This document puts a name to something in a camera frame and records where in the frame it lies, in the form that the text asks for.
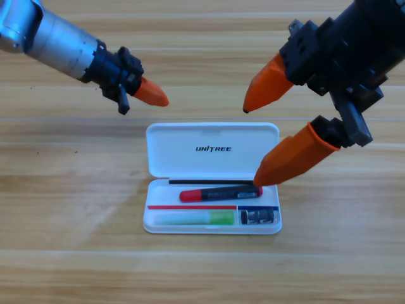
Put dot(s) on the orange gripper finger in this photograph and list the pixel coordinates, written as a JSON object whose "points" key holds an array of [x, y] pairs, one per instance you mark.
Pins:
{"points": [[294, 158]]}

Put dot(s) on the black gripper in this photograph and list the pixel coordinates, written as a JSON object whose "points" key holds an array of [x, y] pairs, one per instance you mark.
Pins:
{"points": [[117, 73], [348, 54]]}

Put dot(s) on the white Unitree pencil case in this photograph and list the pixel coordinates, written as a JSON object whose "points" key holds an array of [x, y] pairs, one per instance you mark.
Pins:
{"points": [[212, 158]]}

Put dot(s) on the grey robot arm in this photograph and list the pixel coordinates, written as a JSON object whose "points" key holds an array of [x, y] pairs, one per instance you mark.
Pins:
{"points": [[53, 41]]}

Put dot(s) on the red and black marker pen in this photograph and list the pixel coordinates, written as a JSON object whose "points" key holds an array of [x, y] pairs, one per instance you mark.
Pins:
{"points": [[221, 193]]}

